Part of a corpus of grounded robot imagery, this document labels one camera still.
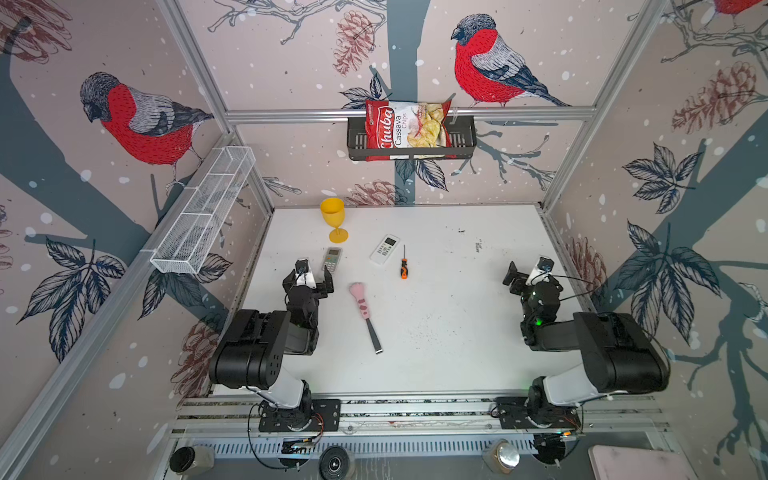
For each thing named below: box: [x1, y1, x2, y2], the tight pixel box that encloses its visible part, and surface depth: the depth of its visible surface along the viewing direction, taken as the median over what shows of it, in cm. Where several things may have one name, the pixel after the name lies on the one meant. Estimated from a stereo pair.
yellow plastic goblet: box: [320, 197, 349, 244], surface depth 106 cm
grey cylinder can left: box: [169, 446, 215, 475], surface depth 63 cm
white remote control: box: [369, 233, 401, 265], surface depth 109 cm
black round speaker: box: [318, 446, 350, 480], surface depth 60 cm
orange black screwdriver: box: [400, 244, 409, 280], surface depth 102 cm
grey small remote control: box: [321, 247, 343, 273], surface depth 108 cm
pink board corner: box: [588, 445, 700, 480], surface depth 67 cm
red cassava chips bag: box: [366, 100, 453, 161], surface depth 89 cm
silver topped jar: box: [482, 438, 521, 474], surface depth 60 cm
